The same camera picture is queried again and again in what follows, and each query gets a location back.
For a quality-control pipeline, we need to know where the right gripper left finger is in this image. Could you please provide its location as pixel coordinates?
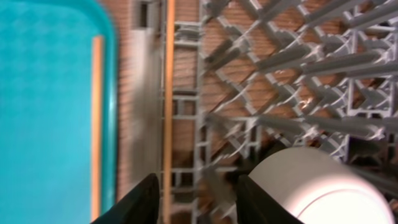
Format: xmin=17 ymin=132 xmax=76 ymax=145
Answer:
xmin=91 ymin=173 xmax=160 ymax=224

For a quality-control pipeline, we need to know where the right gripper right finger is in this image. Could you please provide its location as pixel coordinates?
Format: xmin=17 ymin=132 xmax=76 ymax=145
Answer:
xmin=236 ymin=175 xmax=303 ymax=224

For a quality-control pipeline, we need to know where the white cup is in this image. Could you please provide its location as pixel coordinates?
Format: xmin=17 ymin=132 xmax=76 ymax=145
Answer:
xmin=249 ymin=147 xmax=395 ymax=224

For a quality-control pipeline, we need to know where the wooden chopstick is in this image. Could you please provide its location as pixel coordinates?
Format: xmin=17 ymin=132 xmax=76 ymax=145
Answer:
xmin=91 ymin=35 xmax=103 ymax=221
xmin=162 ymin=0 xmax=175 ymax=224

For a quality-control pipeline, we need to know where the grey dishwasher rack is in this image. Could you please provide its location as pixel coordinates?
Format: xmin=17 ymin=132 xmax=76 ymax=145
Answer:
xmin=129 ymin=0 xmax=398 ymax=224

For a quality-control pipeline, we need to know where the teal serving tray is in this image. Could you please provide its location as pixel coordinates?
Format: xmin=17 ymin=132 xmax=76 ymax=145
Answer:
xmin=1 ymin=0 xmax=118 ymax=224

